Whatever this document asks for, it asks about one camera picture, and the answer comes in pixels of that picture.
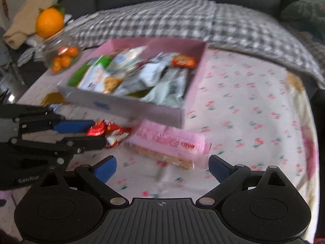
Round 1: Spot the orange snack packet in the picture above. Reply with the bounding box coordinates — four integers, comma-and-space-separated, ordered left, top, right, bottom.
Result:
171, 54, 197, 68

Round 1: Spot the pink wafer pack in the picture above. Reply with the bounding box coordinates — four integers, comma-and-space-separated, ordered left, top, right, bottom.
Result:
127, 119, 211, 170

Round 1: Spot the clear white pastry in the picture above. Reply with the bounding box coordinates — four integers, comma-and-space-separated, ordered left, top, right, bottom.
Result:
106, 46, 147, 74

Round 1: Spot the beige cloth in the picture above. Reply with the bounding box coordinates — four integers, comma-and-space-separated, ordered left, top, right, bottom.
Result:
3, 0, 53, 50

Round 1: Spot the white silver snack bar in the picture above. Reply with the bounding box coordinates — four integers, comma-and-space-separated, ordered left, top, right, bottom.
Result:
140, 68, 188, 109

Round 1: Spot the glass jar of tangerines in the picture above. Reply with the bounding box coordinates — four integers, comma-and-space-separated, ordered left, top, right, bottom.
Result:
42, 31, 82, 75

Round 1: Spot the red candy wrapper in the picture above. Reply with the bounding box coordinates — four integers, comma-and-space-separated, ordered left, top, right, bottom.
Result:
85, 120, 132, 148

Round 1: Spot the gold wrapped snack bar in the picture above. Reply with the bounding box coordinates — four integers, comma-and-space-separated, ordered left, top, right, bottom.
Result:
40, 92, 69, 106

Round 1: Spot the pink cardboard box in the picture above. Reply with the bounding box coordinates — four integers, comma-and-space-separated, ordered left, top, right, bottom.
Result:
58, 37, 208, 128

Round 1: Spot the black white snack packet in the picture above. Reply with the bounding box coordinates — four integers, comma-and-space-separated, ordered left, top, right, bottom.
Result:
113, 61, 167, 96

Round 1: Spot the large orange citrus fruit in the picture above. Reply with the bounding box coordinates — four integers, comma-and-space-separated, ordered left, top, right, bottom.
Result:
35, 4, 65, 39

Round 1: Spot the white gold snack packet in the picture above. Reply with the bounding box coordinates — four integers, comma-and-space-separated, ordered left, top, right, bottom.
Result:
77, 64, 125, 94

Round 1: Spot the cherry print tablecloth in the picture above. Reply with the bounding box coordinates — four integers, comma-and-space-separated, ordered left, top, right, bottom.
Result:
10, 46, 320, 244

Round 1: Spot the green snack pack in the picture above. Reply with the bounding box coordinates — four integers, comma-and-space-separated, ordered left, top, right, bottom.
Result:
67, 55, 114, 88

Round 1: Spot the green embroidered cushion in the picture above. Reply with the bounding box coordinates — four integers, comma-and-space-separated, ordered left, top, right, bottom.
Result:
280, 0, 324, 37

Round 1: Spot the grey checkered quilt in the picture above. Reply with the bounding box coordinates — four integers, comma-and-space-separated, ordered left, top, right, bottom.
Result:
17, 0, 325, 89

